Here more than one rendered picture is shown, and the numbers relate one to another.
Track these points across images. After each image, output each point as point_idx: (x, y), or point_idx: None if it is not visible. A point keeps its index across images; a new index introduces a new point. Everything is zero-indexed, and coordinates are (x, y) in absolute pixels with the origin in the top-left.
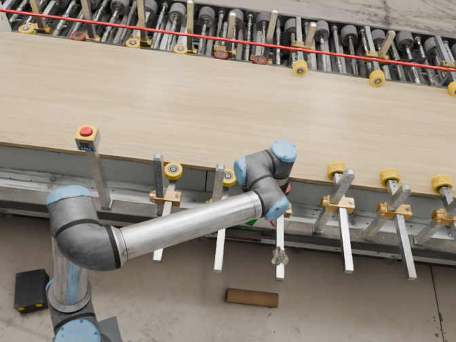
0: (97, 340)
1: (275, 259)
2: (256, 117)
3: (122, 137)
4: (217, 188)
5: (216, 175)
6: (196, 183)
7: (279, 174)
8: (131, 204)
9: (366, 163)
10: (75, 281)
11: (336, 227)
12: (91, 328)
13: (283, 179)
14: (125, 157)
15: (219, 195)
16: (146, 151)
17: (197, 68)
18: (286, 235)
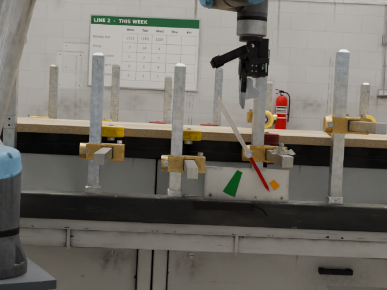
0: (19, 152)
1: (275, 152)
2: (216, 129)
3: (35, 122)
4: (178, 107)
5: (176, 75)
6: (140, 193)
7: (254, 9)
8: (45, 190)
9: (376, 138)
10: (3, 60)
11: (364, 203)
12: (10, 147)
13: (260, 20)
14: (42, 126)
15: (181, 123)
16: (71, 125)
17: (128, 122)
18: (291, 209)
